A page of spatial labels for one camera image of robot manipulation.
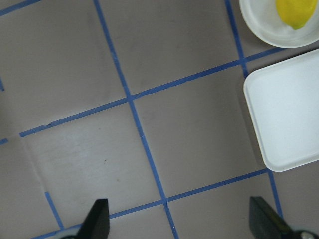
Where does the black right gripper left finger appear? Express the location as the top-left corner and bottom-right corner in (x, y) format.
(76, 199), (110, 239)

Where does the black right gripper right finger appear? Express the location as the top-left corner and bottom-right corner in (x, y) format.
(249, 196), (296, 239)

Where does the yellow lemon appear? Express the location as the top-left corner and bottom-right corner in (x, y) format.
(275, 0), (318, 30)

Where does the white rectangular tray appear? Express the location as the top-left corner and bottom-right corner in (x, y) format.
(243, 50), (319, 172)

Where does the white round plate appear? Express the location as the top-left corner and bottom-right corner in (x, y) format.
(239, 0), (319, 48)

